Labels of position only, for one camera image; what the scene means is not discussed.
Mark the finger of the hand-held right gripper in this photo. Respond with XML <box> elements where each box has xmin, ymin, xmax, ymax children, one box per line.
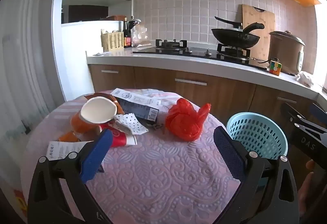
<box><xmin>281</xmin><ymin>103</ymin><xmax>327</xmax><ymax>138</ymax></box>
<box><xmin>310</xmin><ymin>103</ymin><xmax>327</xmax><ymax>124</ymax></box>

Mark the person's right hand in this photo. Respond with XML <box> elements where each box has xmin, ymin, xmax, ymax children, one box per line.
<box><xmin>298</xmin><ymin>160</ymin><xmax>316</xmax><ymax>217</ymax></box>

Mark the pink patterned tablecloth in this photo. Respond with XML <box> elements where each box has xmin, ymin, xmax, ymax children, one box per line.
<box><xmin>20</xmin><ymin>89</ymin><xmax>242</xmax><ymax>224</ymax></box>

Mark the white kitchen countertop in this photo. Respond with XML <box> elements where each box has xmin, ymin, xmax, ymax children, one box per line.
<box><xmin>86</xmin><ymin>47</ymin><xmax>327</xmax><ymax>102</ymax></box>

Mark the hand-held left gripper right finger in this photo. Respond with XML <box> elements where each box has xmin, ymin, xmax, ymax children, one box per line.
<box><xmin>213</xmin><ymin>126</ymin><xmax>300</xmax><ymax>224</ymax></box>

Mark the black gas stove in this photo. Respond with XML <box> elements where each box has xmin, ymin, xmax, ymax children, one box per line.
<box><xmin>132</xmin><ymin>39</ymin><xmax>269</xmax><ymax>70</ymax></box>

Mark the red paper cup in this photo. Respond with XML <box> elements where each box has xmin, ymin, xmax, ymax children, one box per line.
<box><xmin>98</xmin><ymin>122</ymin><xmax>137</xmax><ymax>148</ymax></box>

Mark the orange paper bowl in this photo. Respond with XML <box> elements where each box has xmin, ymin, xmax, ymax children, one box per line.
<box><xmin>71</xmin><ymin>97</ymin><xmax>118</xmax><ymax>135</ymax></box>

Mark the black frying pan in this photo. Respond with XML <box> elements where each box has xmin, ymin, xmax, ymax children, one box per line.
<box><xmin>211</xmin><ymin>22</ymin><xmax>265</xmax><ymax>49</ymax></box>

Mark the dark soy sauce bottle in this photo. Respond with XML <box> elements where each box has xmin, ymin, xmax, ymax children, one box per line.
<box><xmin>123</xmin><ymin>18</ymin><xmax>131</xmax><ymax>48</ymax></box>

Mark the clear plastic jar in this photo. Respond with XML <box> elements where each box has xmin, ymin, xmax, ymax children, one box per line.
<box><xmin>131</xmin><ymin>20</ymin><xmax>152</xmax><ymax>48</ymax></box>

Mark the red plastic bag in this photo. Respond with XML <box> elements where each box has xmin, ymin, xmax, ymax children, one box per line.
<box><xmin>165</xmin><ymin>98</ymin><xmax>212</xmax><ymax>141</ymax></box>

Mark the blue white milk carton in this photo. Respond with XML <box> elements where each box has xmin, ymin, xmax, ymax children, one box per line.
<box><xmin>110</xmin><ymin>88</ymin><xmax>159</xmax><ymax>120</ymax></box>

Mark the dark capped bottle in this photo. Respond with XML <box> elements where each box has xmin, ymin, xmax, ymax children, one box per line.
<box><xmin>128</xmin><ymin>16</ymin><xmax>138</xmax><ymax>33</ymax></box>

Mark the brown rice cooker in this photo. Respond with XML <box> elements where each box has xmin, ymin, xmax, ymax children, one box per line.
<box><xmin>267</xmin><ymin>31</ymin><xmax>306</xmax><ymax>75</ymax></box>

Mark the wooden cutting board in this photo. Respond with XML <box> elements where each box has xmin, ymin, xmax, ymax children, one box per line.
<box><xmin>241</xmin><ymin>4</ymin><xmax>276</xmax><ymax>61</ymax></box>

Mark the colourful puzzle cube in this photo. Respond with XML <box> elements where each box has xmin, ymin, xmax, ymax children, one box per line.
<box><xmin>267</xmin><ymin>59</ymin><xmax>282</xmax><ymax>76</ymax></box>

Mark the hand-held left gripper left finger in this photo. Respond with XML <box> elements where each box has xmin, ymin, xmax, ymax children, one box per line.
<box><xmin>28</xmin><ymin>129</ymin><xmax>114</xmax><ymax>224</ymax></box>

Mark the polka dot paper scrap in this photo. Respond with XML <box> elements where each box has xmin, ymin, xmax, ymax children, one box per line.
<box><xmin>114</xmin><ymin>113</ymin><xmax>149</xmax><ymax>136</ymax></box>

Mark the wooden base cabinet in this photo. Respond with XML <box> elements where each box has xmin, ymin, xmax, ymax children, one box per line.
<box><xmin>88</xmin><ymin>64</ymin><xmax>320</xmax><ymax>133</ymax></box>

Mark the yellow utensil basket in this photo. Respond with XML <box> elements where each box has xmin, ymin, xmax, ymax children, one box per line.
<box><xmin>101</xmin><ymin>29</ymin><xmax>125</xmax><ymax>52</ymax></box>

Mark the white paper receipt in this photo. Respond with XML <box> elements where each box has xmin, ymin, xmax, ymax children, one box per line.
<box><xmin>47</xmin><ymin>140</ymin><xmax>95</xmax><ymax>160</ymax></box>

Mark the crumpled white cloth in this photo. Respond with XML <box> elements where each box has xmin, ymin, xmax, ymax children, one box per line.
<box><xmin>296</xmin><ymin>71</ymin><xmax>320</xmax><ymax>88</ymax></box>

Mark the small black wrapper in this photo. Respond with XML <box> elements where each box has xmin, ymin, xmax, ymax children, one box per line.
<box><xmin>139</xmin><ymin>117</ymin><xmax>157</xmax><ymax>128</ymax></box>

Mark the light blue plastic basket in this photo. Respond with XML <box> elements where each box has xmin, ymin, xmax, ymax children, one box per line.
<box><xmin>226</xmin><ymin>112</ymin><xmax>289</xmax><ymax>160</ymax></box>

